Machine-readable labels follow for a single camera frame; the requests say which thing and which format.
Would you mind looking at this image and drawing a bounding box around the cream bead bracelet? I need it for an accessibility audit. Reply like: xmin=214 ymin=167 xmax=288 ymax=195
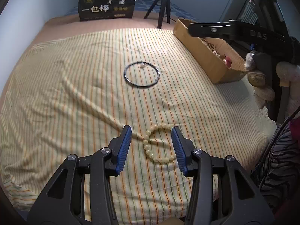
xmin=142 ymin=123 xmax=176 ymax=163

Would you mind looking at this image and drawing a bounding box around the black bangle ring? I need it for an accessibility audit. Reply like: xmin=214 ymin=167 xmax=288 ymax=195
xmin=123 ymin=61 xmax=161 ymax=89

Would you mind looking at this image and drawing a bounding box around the gloved right hand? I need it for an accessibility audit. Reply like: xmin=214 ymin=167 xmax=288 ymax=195
xmin=244 ymin=51 xmax=300 ymax=120

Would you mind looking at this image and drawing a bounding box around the cardboard box tray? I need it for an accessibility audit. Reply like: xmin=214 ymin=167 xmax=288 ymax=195
xmin=173 ymin=19 xmax=247 ymax=84

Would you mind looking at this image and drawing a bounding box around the black tripod stand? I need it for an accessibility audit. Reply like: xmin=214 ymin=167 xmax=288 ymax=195
xmin=144 ymin=0 xmax=170 ymax=29

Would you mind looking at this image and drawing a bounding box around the striped yellow cloth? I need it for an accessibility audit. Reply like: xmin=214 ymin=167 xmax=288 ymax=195
xmin=1 ymin=28 xmax=276 ymax=224

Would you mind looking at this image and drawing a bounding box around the black snack bag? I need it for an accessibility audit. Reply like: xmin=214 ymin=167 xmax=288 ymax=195
xmin=78 ymin=0 xmax=136 ymax=21

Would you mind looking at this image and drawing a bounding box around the tan bed cover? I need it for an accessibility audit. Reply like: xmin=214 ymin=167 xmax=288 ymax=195
xmin=30 ymin=11 xmax=184 ymax=50

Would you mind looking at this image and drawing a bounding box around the brown wooden bead necklace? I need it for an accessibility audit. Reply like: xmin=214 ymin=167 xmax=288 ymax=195
xmin=201 ymin=38 xmax=222 ymax=58

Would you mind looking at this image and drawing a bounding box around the red leather watch strap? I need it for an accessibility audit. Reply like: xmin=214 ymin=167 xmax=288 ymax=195
xmin=222 ymin=55 xmax=233 ymax=69

